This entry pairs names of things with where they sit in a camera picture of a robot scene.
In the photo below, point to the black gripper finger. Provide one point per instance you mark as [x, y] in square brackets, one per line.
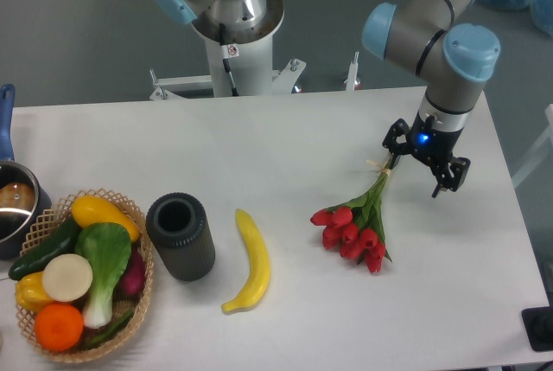
[396, 149]
[450, 175]

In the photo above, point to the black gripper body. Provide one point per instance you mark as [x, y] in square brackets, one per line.
[434, 134]

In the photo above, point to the red tulip bouquet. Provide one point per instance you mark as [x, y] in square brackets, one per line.
[355, 228]

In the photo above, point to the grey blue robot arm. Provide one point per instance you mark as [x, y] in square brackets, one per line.
[455, 60]

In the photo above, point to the black device at table edge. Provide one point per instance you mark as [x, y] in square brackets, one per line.
[538, 327]

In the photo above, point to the yellow plastic banana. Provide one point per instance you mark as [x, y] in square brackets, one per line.
[259, 277]

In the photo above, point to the dark grey ribbed vase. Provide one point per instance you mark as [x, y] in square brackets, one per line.
[177, 225]

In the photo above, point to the purple red onion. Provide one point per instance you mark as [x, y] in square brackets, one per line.
[133, 280]

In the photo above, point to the green bok choy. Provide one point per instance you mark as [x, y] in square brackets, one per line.
[107, 248]

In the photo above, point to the yellow squash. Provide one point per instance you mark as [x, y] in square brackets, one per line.
[89, 209]

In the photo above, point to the woven wicker basket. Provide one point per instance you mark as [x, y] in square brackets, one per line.
[130, 301]

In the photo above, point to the green cucumber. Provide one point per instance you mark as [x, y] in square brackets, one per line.
[61, 241]

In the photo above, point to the cream round disc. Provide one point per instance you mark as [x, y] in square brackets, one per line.
[67, 278]

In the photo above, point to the green chili pepper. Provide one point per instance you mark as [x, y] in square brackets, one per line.
[109, 332]

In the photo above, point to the orange fruit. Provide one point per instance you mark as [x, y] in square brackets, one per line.
[58, 327]

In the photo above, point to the yellow bell pepper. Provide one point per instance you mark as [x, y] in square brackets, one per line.
[30, 293]

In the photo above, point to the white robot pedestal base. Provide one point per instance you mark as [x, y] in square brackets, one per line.
[238, 36]

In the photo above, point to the dark pot with blue handle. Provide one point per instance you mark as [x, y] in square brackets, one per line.
[23, 199]

